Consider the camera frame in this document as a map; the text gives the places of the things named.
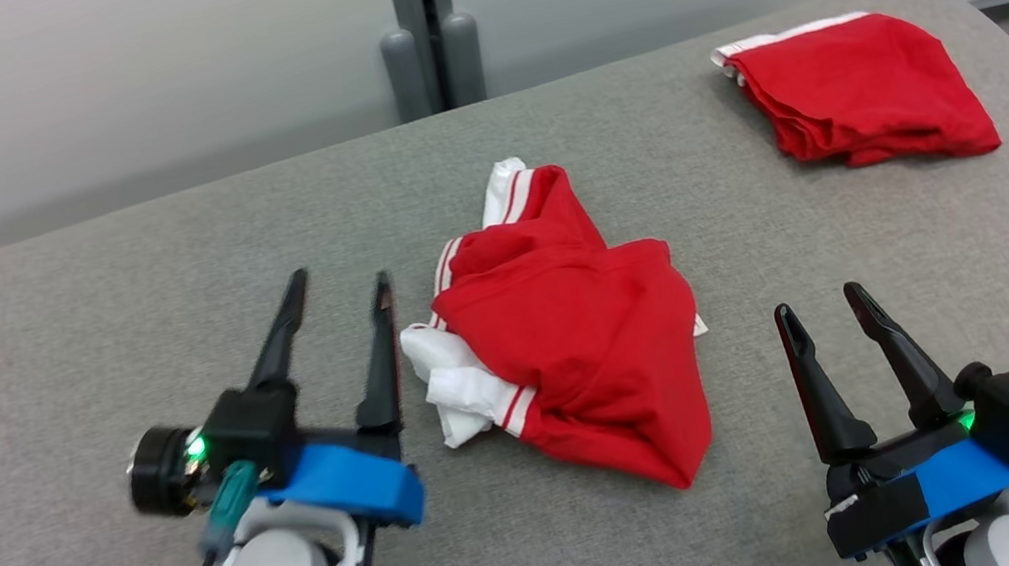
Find red jersey with white sleeves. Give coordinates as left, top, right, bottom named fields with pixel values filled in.
left=374, top=131, right=732, bottom=531

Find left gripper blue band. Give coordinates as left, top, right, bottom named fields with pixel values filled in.
left=229, top=254, right=430, bottom=551

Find red shorts with white band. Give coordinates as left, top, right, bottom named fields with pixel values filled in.
left=707, top=0, right=1004, bottom=194

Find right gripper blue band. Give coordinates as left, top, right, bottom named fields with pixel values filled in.
left=771, top=256, right=1009, bottom=566

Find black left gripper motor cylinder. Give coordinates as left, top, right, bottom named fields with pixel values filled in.
left=119, top=419, right=216, bottom=526

